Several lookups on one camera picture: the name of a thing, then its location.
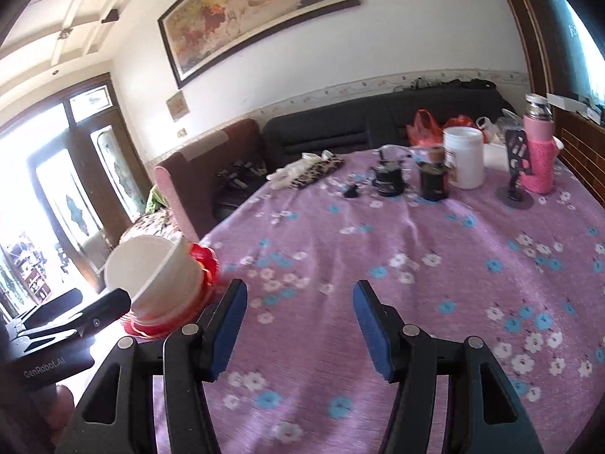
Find large red scalloped plate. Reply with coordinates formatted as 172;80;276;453
105;236;219;339

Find white plastic bowl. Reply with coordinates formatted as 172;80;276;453
105;236;204;327

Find person's hand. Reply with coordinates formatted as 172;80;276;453
45;384;75;446

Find purple floral tablecloth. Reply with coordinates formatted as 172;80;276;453
200;151;604;453

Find wooden glass door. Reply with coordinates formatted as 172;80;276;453
1;74;151;290

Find patterned blanket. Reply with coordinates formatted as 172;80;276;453
119;208;183;244

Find green cloth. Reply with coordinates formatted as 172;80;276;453
144;185;168;214

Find black phone stand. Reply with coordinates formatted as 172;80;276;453
496;129;534;210

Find dark red armchair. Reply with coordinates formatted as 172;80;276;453
154;119;261;242

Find dark jar with cork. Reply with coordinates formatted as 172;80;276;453
416;146;449;202

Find black round jar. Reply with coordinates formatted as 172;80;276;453
370;148;406;198

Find small black clip object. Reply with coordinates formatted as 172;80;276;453
343;183;360;199

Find white plastic jar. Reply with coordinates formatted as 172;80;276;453
443;126;485;190

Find white gloves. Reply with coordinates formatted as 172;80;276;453
267;150;334;190

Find red plastic bag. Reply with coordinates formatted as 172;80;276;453
406;109;478;146

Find brick pattern wooden cabinet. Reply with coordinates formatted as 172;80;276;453
546;93;605;206

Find leopard print pouch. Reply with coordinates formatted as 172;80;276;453
289;152;346;190

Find pink thermos with knit sleeve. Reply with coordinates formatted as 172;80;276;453
522;93;559;195

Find black leather sofa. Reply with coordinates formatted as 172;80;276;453
213;86;517;221

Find framed horse painting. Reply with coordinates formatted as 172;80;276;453
158;0;360;87

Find small wall plaque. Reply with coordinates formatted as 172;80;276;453
166;90;190;122

